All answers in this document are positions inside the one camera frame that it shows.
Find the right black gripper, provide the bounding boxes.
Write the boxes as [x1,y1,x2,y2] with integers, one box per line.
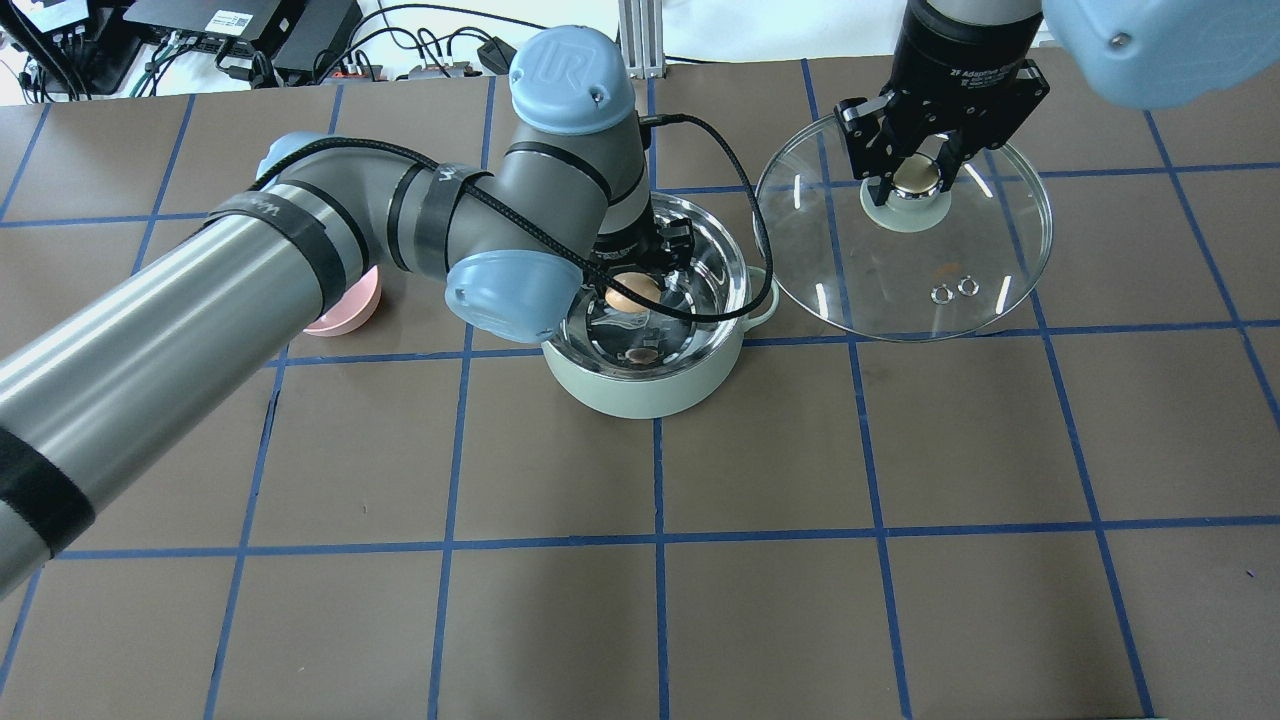
[835,1,1050,208]

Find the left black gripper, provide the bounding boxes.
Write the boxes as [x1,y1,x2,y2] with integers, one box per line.
[586,199,695,305]

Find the brown egg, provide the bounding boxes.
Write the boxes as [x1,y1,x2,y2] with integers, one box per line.
[604,272,662,314]

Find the glass pot lid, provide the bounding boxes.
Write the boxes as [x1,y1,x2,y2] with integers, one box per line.
[756,117,1053,342]

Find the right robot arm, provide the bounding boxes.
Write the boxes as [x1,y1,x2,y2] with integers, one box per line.
[833,1,1279,208]

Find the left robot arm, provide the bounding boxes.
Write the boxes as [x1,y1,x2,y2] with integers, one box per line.
[1,26,652,593]

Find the mint green electric pot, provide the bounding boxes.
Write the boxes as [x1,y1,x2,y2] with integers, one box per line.
[541,193,781,419]

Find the pink bowl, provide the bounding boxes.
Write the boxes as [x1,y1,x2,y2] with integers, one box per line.
[302,266,383,338]

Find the black red computer box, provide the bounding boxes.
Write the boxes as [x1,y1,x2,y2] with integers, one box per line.
[124,1,362,85]

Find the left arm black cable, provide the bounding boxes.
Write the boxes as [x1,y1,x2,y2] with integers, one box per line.
[244,113,777,323]

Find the aluminium frame post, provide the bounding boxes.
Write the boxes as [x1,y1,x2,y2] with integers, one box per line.
[618,0,667,79]

